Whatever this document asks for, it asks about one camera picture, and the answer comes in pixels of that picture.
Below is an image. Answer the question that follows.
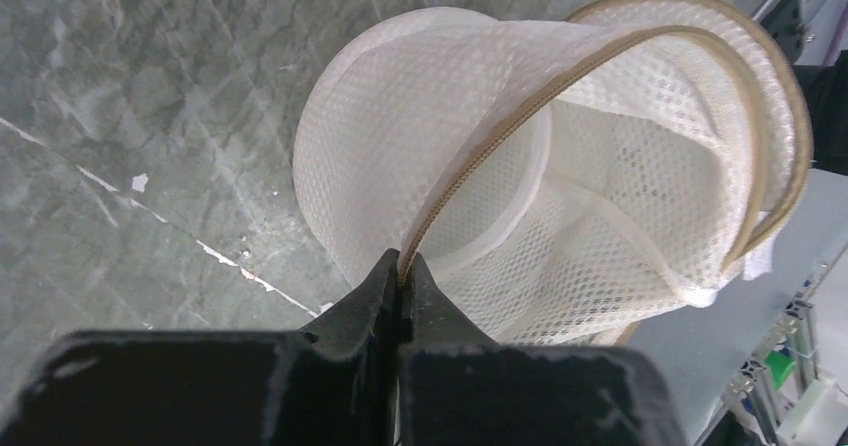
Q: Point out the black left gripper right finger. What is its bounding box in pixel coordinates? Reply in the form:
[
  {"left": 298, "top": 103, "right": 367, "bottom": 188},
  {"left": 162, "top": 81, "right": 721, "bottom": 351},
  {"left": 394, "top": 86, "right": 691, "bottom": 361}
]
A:
[{"left": 398, "top": 257, "right": 686, "bottom": 445}]

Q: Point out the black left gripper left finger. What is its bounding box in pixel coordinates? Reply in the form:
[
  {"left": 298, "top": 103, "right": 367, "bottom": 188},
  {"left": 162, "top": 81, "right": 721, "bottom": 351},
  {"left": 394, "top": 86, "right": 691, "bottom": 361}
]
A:
[{"left": 1, "top": 250, "right": 398, "bottom": 445}]

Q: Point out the beige mesh laundry bag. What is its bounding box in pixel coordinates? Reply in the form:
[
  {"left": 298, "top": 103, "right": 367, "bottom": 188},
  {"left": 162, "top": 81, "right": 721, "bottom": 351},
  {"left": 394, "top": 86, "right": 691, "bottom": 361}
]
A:
[{"left": 292, "top": 0, "right": 812, "bottom": 344}]

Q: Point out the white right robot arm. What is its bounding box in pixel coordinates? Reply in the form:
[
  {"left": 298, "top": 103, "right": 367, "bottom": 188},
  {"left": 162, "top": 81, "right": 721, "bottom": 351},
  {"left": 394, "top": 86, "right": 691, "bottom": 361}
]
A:
[{"left": 793, "top": 50, "right": 847, "bottom": 176}]

